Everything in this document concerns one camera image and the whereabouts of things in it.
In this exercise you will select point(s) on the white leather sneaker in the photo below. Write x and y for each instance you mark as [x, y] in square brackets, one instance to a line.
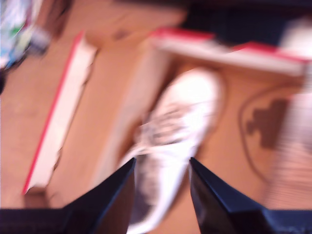
[185, 109]

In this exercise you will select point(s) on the red cardboard shoebox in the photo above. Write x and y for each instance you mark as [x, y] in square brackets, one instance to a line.
[231, 146]

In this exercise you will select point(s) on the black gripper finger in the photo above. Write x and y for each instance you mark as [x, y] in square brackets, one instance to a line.
[104, 207]
[219, 207]

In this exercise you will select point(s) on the red shoebox lid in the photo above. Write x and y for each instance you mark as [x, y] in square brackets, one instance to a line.
[61, 109]

